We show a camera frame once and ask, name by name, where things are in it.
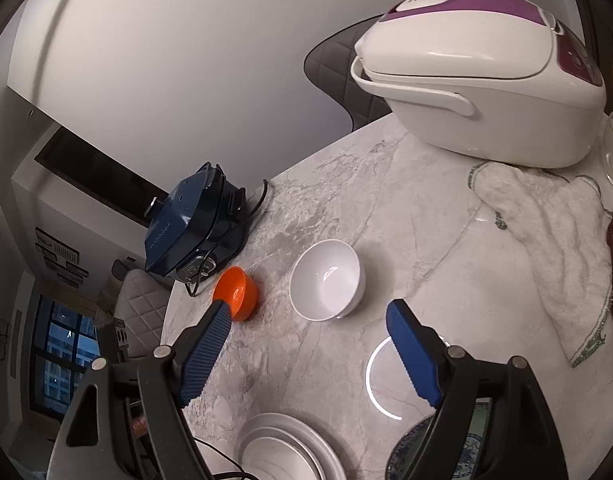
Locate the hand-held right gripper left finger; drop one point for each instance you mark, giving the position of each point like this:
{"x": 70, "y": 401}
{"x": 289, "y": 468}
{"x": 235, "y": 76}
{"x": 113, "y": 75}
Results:
{"x": 206, "y": 350}

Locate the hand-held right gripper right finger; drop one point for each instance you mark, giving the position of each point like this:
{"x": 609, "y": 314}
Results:
{"x": 414, "y": 355}

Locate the orange bowl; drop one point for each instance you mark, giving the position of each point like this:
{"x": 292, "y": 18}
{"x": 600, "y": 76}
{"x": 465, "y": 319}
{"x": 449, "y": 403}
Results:
{"x": 239, "y": 290}

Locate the blue green patterned bowl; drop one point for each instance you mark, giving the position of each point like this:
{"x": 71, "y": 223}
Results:
{"x": 416, "y": 452}

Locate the white bowl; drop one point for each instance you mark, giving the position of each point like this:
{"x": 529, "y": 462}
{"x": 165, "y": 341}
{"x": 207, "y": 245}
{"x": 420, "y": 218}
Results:
{"x": 326, "y": 280}

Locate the large white plate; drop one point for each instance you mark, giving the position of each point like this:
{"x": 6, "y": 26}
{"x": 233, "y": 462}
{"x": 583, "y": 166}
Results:
{"x": 329, "y": 452}

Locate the small white plate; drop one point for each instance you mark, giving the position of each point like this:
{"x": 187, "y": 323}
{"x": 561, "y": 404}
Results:
{"x": 271, "y": 462}

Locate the medium white plate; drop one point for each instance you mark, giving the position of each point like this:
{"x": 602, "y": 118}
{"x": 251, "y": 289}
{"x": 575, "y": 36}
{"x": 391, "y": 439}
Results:
{"x": 306, "y": 452}

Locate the light grey quilted chair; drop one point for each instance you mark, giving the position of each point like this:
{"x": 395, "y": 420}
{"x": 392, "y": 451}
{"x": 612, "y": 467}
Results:
{"x": 141, "y": 305}

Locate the dark background chair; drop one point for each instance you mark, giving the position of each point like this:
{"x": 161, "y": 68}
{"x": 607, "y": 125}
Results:
{"x": 122, "y": 269}

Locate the navy electric cooker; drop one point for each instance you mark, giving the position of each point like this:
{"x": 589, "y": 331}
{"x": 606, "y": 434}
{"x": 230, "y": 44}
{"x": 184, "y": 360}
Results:
{"x": 186, "y": 220}

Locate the window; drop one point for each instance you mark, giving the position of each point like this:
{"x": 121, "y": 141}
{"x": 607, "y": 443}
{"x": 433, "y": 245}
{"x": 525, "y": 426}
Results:
{"x": 61, "y": 355}

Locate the white towel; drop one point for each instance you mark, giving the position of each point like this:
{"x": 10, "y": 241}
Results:
{"x": 551, "y": 240}

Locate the white purple rice cooker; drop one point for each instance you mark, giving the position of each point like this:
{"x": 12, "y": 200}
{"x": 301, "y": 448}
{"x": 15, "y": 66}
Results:
{"x": 481, "y": 85}

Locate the dark grey quilted chair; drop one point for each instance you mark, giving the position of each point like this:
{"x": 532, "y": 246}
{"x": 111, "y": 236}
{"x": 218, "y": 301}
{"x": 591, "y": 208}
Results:
{"x": 336, "y": 70}

